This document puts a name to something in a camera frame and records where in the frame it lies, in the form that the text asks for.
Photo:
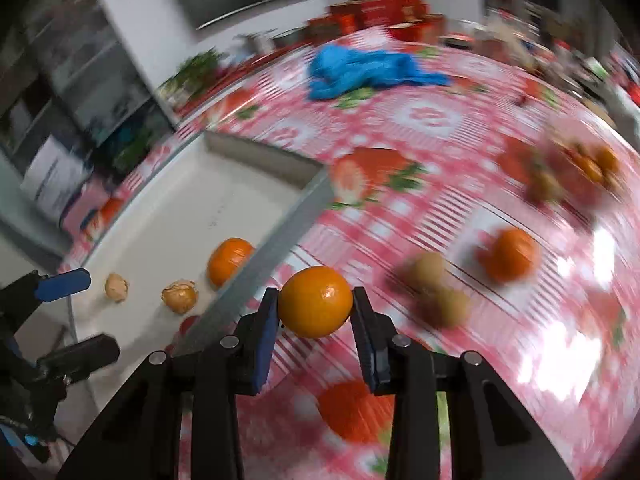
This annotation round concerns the small smooth orange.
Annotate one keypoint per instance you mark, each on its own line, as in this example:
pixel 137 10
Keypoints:
pixel 315 302

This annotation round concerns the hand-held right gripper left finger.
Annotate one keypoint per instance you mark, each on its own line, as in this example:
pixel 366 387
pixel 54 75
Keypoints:
pixel 265 340

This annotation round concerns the white tray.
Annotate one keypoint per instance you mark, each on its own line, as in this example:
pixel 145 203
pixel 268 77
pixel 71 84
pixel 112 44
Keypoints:
pixel 175 220

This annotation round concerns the green plant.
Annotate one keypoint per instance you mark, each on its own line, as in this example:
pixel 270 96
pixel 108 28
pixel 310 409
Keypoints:
pixel 195 72

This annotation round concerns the dark display cabinet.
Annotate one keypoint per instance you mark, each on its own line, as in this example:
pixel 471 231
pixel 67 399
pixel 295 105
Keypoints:
pixel 75 85

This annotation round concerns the pile of blue gloves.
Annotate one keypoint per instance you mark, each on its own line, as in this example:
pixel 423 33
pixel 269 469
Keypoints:
pixel 370 70

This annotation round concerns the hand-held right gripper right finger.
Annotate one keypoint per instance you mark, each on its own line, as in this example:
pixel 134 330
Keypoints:
pixel 367 345

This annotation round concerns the glass bowl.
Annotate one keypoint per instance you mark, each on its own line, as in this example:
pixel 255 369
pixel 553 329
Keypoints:
pixel 575 190

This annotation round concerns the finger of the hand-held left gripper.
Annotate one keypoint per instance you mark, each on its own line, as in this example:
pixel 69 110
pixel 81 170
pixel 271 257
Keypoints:
pixel 82 355
pixel 65 282

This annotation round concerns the small dark red fruit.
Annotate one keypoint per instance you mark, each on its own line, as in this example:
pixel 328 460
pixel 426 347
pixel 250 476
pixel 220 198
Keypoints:
pixel 187 324

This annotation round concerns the large orange mandarin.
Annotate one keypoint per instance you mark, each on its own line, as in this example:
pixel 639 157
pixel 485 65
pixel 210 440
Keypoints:
pixel 510 255

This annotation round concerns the stack of red gift boxes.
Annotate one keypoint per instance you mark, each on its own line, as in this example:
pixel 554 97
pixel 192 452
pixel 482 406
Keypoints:
pixel 390 10

